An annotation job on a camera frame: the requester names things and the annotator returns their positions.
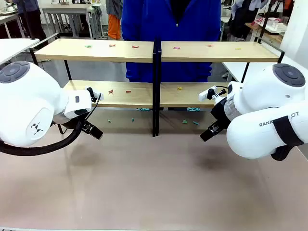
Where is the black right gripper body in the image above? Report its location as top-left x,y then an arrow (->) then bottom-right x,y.
210,98 -> 232,131

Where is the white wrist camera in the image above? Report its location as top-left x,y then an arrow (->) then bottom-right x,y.
84,87 -> 105,102
198,85 -> 227,102

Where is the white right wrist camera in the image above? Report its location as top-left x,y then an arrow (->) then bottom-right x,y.
198,85 -> 227,102

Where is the wooden background table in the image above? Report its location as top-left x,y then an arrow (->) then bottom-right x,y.
244,16 -> 289,44

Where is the grey background table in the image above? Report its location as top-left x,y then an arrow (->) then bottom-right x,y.
41,4 -> 103,39

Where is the person in dark clothes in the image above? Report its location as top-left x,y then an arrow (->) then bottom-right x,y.
11,0 -> 48,42

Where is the background person dark coat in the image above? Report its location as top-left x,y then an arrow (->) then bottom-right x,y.
228,0 -> 267,42

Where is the person in orange trousers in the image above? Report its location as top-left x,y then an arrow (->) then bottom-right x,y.
105,0 -> 124,40

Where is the white side table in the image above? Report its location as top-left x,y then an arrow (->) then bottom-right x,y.
0,38 -> 40,66
221,62 -> 276,83

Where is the black right arm cable strap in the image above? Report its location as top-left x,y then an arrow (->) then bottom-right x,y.
270,115 -> 305,162

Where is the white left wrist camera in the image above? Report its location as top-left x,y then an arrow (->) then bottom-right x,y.
84,87 -> 105,102

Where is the person in blue coat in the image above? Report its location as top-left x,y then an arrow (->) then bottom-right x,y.
121,0 -> 222,84

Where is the black left arm cable sleeve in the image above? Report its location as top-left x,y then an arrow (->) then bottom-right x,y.
0,101 -> 102,156

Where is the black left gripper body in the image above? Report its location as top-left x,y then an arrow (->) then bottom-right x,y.
52,114 -> 90,133

